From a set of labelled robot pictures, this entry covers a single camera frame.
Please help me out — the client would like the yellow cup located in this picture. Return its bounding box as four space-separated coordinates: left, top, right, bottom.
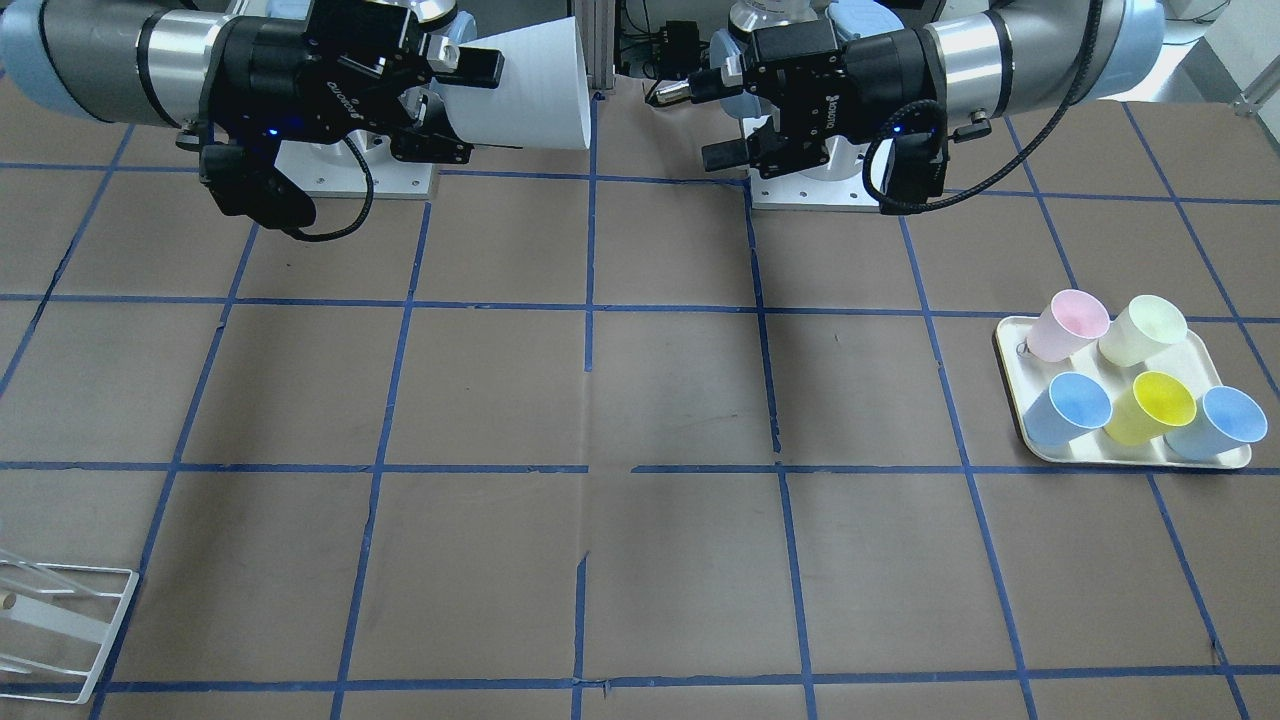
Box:
1103 372 1198 446

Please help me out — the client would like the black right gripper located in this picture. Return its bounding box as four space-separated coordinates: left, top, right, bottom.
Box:
206 1 506 165

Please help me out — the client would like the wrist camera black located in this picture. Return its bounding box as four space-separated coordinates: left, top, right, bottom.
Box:
872 120 948 217
198 143 317 231

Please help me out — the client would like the white wire cup rack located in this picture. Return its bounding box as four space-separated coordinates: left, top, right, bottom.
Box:
1 550 141 705

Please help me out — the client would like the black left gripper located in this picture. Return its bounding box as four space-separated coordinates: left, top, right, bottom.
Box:
687 19 946 178

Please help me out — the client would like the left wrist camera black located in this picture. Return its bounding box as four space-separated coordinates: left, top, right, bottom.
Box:
872 120 948 217

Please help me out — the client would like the blue cup near pink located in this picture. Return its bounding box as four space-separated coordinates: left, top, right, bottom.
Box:
1021 372 1114 447

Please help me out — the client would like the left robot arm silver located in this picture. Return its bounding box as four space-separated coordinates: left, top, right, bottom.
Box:
689 1 1166 178

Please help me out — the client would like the pale green cup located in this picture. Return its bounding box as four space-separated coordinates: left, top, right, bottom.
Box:
1097 293 1188 368

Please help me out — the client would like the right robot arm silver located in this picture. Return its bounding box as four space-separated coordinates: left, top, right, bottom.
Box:
3 1 506 164

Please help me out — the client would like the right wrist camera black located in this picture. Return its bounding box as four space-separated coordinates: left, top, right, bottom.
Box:
198 143 317 231

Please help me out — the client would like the cream plastic tray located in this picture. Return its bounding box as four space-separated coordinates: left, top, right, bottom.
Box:
992 315 1253 471

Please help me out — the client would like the blue cup at tray edge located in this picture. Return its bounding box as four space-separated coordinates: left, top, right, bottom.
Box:
1164 386 1270 461

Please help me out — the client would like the white ikea cup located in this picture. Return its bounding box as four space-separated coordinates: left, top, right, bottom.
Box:
438 17 591 150

